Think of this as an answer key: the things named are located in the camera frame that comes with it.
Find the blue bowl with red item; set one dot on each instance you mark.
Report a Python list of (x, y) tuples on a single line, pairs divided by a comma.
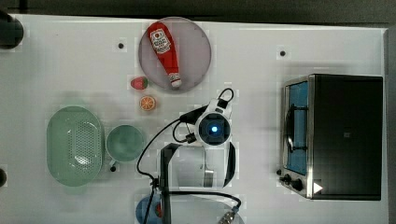
[(150, 213)]

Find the green perforated colander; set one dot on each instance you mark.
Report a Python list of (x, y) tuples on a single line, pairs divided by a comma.
[(75, 146)]

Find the red toy strawberry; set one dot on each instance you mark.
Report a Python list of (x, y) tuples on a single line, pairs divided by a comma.
[(139, 83)]

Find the orange slice toy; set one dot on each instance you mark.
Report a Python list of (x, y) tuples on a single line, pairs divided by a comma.
[(147, 103)]

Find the green mug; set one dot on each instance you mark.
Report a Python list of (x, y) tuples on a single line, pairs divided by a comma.
[(124, 144)]

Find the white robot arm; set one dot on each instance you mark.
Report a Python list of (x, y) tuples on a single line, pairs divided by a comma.
[(203, 162)]

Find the silver black toaster oven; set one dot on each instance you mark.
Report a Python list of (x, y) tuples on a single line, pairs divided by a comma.
[(332, 137)]

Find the black knob left edge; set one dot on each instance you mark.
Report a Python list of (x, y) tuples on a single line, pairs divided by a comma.
[(3, 178)]

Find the red ketchup bottle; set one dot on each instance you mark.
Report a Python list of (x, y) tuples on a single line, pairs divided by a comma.
[(163, 45)]

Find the black round object top left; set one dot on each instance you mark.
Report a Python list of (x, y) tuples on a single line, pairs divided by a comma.
[(11, 31)]

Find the grey round plate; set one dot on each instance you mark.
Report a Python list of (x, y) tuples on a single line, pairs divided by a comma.
[(193, 53)]

